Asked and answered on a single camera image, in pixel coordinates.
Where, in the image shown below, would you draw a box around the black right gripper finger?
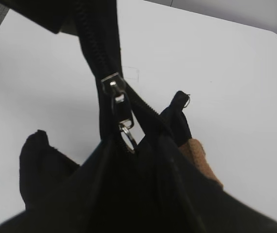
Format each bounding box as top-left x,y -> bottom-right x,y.
0,0 -> 68,33

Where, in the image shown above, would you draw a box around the silver zipper pull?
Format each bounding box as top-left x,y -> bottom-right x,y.
101,72 -> 137,154

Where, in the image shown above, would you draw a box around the black tote bag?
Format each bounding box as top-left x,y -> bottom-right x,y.
0,0 -> 277,233

